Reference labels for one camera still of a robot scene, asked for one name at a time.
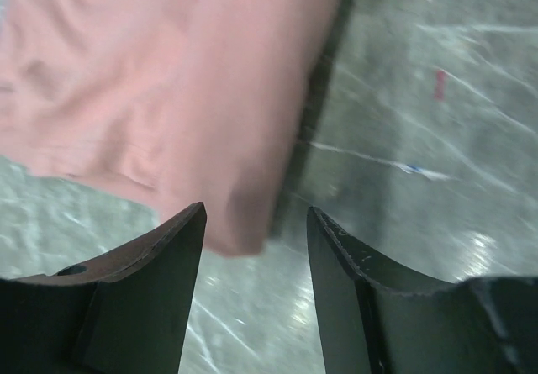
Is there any pink printed t shirt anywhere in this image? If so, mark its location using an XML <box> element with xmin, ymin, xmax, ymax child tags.
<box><xmin>1</xmin><ymin>0</ymin><xmax>340</xmax><ymax>256</ymax></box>

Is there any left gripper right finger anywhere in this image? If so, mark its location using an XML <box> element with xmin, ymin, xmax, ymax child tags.
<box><xmin>307</xmin><ymin>207</ymin><xmax>537</xmax><ymax>373</ymax></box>

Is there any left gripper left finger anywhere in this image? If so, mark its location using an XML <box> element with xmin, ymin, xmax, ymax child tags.
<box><xmin>1</xmin><ymin>203</ymin><xmax>207</xmax><ymax>373</ymax></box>

